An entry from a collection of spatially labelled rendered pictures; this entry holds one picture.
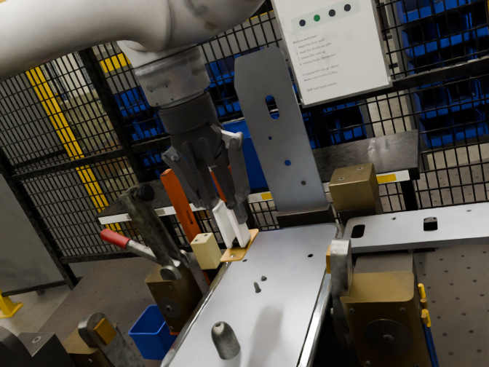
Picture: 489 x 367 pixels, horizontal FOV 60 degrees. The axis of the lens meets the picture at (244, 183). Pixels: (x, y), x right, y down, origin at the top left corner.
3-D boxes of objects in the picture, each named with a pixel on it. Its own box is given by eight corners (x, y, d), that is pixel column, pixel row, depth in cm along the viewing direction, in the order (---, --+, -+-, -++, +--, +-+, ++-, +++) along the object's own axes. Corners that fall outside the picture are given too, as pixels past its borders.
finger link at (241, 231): (231, 199, 64) (236, 198, 64) (247, 237, 67) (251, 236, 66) (224, 208, 62) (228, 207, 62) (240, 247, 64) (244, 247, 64)
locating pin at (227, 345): (239, 368, 57) (223, 331, 55) (219, 367, 59) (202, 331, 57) (247, 350, 60) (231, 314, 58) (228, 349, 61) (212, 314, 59)
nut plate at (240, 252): (241, 261, 62) (239, 254, 61) (220, 262, 64) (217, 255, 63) (260, 229, 69) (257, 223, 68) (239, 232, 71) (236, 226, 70)
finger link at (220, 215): (215, 210, 63) (211, 210, 63) (231, 248, 65) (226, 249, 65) (223, 199, 65) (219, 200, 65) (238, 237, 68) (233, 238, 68)
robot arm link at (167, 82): (177, 54, 50) (195, 101, 52) (209, 41, 58) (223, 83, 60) (120, 74, 54) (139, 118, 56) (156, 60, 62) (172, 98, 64)
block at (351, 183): (406, 325, 91) (369, 179, 79) (369, 325, 95) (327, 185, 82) (407, 301, 98) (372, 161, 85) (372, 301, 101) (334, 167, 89)
